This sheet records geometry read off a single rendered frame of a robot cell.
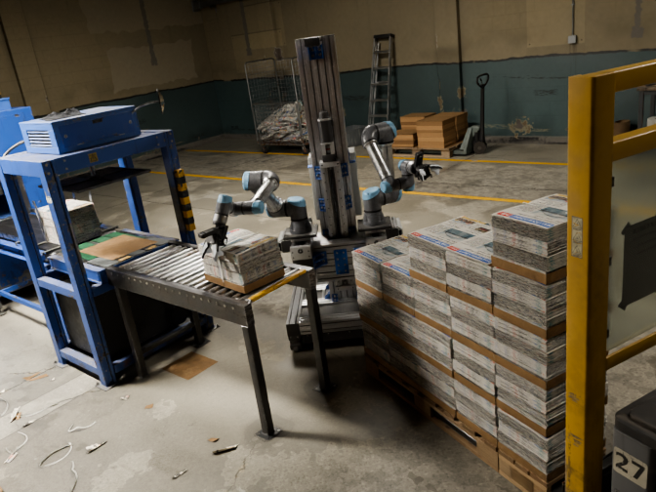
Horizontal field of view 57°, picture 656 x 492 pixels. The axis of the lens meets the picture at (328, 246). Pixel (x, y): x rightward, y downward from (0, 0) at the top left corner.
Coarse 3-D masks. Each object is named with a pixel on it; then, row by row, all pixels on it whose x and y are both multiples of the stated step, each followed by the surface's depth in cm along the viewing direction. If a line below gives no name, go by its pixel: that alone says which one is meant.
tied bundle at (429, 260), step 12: (408, 240) 298; (420, 240) 289; (420, 252) 292; (432, 252) 282; (444, 252) 275; (420, 264) 294; (432, 264) 285; (444, 264) 277; (432, 276) 287; (444, 276) 279
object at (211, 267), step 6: (228, 234) 344; (234, 234) 343; (240, 234) 342; (246, 234) 341; (228, 240) 335; (198, 246) 337; (204, 258) 337; (210, 258) 332; (204, 264) 340; (210, 264) 334; (216, 264) 330; (210, 270) 338; (216, 270) 333; (216, 276) 335
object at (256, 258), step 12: (252, 240) 330; (264, 240) 326; (276, 240) 329; (228, 252) 316; (240, 252) 314; (252, 252) 318; (264, 252) 324; (276, 252) 329; (228, 264) 320; (240, 264) 313; (252, 264) 318; (264, 264) 324; (276, 264) 330; (228, 276) 325; (240, 276) 316; (252, 276) 319; (264, 276) 326
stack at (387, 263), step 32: (352, 256) 355; (384, 256) 338; (384, 288) 332; (416, 288) 303; (384, 320) 343; (416, 320) 311; (448, 320) 286; (480, 320) 264; (384, 352) 354; (448, 352) 292; (384, 384) 364; (448, 384) 301; (480, 384) 276; (448, 416) 309; (480, 416) 284; (480, 448) 291
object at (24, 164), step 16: (112, 144) 384; (128, 144) 393; (144, 144) 402; (160, 144) 411; (0, 160) 388; (16, 160) 373; (32, 160) 362; (64, 160) 361; (80, 160) 369; (96, 160) 377; (32, 176) 365
